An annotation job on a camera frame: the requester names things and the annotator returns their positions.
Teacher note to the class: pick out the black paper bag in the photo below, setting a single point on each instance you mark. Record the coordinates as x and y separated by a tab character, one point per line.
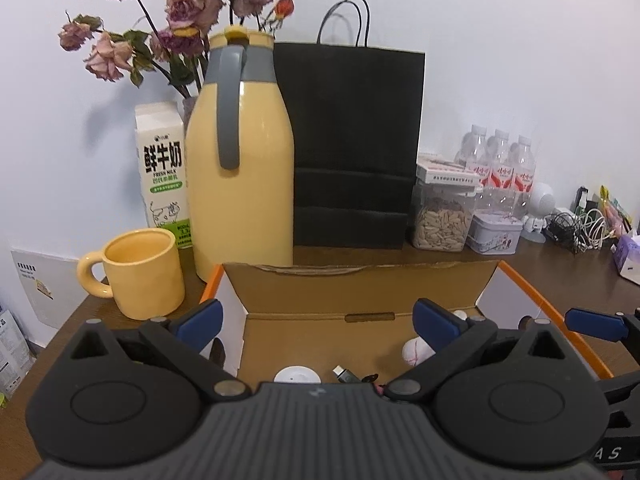
356	115

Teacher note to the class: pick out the yellow thermos jug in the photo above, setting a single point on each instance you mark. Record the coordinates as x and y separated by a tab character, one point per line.
240	158

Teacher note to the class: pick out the yellow white plush alpaca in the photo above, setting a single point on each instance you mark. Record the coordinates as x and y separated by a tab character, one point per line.
417	349

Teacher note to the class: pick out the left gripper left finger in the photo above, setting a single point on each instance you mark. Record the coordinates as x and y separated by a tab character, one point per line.
191	347

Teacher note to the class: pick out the water bottle left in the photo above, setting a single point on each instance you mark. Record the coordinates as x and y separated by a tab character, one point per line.
472	153

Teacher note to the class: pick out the dried rose bouquet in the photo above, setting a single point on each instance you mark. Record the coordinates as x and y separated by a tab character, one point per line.
178	50

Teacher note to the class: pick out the water bottle middle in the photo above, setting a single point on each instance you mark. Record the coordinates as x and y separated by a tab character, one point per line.
498	193

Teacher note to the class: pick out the white milk carton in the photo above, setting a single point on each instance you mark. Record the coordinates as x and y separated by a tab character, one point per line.
162	168

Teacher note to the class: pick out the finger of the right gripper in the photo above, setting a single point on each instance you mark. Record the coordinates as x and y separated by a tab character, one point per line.
597	325

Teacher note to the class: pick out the small white robot figure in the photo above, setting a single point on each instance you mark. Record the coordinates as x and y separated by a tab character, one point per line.
541	204

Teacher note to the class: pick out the small printed tin box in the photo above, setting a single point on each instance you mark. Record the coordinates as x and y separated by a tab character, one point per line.
494	234

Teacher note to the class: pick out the white flat box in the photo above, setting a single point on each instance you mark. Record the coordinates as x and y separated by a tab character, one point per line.
433	170

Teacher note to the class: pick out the yellow ceramic mug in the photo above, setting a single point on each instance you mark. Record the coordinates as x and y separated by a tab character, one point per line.
140	270

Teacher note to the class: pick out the water bottle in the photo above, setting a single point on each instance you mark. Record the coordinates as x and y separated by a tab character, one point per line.
498	193
472	153
523	162

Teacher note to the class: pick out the water bottle right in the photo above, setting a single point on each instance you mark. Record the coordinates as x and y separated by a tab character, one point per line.
523	162

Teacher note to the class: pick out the white round disc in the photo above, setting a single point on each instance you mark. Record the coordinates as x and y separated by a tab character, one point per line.
297	374

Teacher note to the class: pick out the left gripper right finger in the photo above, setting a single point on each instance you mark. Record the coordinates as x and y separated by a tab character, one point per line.
458	344

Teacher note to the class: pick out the clear seed container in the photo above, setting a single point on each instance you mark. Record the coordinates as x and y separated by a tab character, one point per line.
442	215

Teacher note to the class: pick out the red orange cardboard box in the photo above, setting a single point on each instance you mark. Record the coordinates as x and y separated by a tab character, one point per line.
360	317

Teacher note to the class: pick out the purple white box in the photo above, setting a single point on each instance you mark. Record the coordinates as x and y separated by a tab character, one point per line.
627	258

